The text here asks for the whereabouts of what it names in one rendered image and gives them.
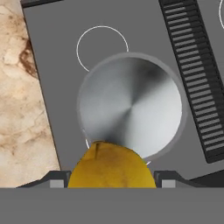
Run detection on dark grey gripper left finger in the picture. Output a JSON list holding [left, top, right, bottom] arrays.
[[17, 170, 73, 189]]

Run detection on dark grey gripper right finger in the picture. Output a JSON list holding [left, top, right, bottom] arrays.
[[153, 170, 208, 189]]

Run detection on yellow lemon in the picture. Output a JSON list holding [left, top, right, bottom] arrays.
[[66, 140, 158, 189]]

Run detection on silver metal pan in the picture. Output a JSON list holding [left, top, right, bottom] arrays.
[[76, 52, 189, 163]]

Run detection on grey hob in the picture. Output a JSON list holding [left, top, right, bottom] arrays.
[[20, 0, 224, 189]]

